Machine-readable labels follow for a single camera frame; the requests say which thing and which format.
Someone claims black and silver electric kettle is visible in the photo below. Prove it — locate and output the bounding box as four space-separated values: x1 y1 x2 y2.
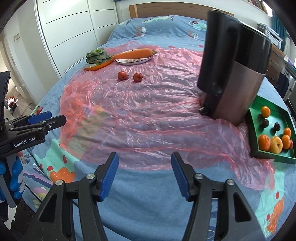
196 9 273 127

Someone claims white oval plate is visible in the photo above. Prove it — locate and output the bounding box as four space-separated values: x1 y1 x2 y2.
115 56 153 65

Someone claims white printer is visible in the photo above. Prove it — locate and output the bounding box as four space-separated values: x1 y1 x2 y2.
257 23 283 49

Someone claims green bok choy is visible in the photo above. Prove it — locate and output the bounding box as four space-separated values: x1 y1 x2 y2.
85 49 109 64

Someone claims wooden drawer cabinet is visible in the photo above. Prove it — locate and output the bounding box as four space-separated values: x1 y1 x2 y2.
266 44 287 81

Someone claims green tray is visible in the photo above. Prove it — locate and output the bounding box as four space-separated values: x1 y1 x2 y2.
245 95 296 164

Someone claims white wardrobe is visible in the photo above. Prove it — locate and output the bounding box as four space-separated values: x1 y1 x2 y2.
35 0 118 78

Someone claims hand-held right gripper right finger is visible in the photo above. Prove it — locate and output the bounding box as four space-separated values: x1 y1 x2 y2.
171 152 266 241

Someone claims pink plastic sheet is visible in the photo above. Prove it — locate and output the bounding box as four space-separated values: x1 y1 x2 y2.
59 45 275 191

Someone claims dark blue tote bag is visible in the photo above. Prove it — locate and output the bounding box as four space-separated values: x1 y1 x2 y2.
276 71 290 98

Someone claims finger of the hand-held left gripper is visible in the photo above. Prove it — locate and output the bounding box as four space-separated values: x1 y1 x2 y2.
5 111 52 127
9 115 67 135

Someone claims carrot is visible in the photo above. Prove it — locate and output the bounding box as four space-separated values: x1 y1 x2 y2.
114 48 158 61

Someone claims orange dish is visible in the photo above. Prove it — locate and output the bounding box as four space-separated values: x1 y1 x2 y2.
84 54 115 71

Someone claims person's left hand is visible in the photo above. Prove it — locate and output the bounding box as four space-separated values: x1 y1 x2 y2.
0 151 25 202

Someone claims wooden headboard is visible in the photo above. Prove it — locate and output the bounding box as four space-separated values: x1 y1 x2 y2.
129 3 269 20

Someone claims teal curtain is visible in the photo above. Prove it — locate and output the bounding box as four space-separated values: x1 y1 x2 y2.
272 7 288 49

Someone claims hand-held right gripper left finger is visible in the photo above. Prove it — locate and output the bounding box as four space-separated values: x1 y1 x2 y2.
32 152 119 241

